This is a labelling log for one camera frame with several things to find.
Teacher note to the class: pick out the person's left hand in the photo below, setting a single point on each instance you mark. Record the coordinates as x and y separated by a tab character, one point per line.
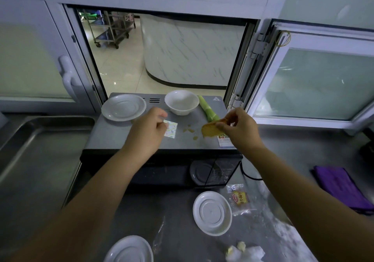
143	137

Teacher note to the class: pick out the person's right hand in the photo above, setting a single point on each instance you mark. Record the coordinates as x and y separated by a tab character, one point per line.
244	133

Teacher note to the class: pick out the person's right thumb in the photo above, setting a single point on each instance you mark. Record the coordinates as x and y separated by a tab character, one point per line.
222	126

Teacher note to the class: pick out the person's left thumb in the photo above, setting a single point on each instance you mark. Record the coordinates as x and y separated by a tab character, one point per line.
162	126

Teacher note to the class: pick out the small white sachet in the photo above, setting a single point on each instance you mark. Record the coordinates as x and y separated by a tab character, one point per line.
171	129

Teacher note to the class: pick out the person's left forearm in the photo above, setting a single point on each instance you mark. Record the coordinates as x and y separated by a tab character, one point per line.
81	206

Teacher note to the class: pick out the person's right forearm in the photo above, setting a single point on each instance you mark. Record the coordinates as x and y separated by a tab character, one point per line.
304	206

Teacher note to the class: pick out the white label sticker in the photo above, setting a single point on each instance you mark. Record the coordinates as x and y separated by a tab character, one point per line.
225	142

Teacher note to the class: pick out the green vegetable stalk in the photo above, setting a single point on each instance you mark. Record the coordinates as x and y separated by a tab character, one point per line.
208	109

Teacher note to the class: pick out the yellow cake crumbs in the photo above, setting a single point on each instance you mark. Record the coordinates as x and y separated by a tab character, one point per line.
190	131

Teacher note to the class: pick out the white bowl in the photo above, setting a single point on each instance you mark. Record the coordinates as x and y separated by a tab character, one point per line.
181	102

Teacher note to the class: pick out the white plate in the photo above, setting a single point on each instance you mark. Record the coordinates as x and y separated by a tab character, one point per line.
212	213
123	107
130	251

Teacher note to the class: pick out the black grey microwave oven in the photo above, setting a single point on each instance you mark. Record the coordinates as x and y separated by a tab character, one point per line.
117	142

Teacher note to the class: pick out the clear wrapper with red label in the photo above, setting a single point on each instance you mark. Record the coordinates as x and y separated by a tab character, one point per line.
240	199

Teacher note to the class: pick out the white marble counter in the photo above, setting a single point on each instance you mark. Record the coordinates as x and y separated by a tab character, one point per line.
190	53

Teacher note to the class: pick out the white window hinge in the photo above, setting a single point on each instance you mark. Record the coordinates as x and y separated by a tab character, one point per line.
260	44

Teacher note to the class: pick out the white framed window sash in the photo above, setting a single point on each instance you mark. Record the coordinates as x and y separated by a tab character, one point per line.
315	83

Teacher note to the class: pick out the yellow rubber band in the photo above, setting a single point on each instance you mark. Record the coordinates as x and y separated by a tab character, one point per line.
285	39

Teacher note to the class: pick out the clear plastic wrap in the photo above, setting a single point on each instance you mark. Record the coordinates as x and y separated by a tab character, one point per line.
158	235

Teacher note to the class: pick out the stainless steel trolley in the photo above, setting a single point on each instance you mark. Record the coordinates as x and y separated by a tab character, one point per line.
112	26

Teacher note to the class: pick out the crumpled white tissue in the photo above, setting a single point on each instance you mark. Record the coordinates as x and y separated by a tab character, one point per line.
248	253

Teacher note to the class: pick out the stainless steel sink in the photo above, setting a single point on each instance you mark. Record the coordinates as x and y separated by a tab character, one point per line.
35	165

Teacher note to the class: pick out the purple cloth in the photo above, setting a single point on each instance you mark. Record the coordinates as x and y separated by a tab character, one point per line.
341	187

